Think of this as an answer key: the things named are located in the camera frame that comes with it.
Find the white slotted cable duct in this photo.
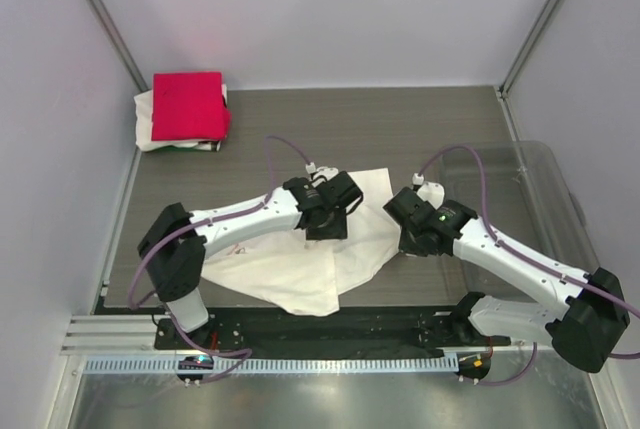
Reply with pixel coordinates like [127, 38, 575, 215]
[84, 353, 459, 376]

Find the aluminium front rail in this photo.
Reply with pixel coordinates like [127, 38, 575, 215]
[59, 312, 609, 356]

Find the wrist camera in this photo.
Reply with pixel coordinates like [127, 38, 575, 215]
[412, 173, 445, 209]
[305, 162, 340, 180]

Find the clear plastic bin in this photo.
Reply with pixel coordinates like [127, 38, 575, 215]
[428, 141, 600, 302]

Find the left aluminium frame post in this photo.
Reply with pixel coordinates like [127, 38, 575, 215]
[86, 0, 149, 92]

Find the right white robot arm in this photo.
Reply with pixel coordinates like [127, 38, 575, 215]
[384, 187, 630, 373]

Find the white Coca-Cola t-shirt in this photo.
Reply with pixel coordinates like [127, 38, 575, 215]
[202, 168, 400, 316]

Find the folded white t-shirt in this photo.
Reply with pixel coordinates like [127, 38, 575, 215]
[134, 84, 227, 152]

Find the folded green t-shirt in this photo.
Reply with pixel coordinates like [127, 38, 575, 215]
[153, 141, 222, 152]

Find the aluminium frame post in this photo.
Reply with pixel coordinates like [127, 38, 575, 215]
[86, 0, 149, 92]
[496, 0, 563, 99]

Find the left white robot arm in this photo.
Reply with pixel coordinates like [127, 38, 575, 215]
[137, 168, 364, 348]

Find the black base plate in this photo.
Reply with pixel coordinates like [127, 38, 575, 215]
[154, 306, 510, 351]

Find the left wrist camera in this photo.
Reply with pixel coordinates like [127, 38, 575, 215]
[305, 162, 340, 180]

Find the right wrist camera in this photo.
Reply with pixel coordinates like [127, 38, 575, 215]
[412, 173, 445, 209]

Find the folded pink t-shirt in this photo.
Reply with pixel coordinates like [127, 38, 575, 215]
[151, 71, 231, 142]

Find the right aluminium frame post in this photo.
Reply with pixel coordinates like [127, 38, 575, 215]
[496, 0, 563, 99]

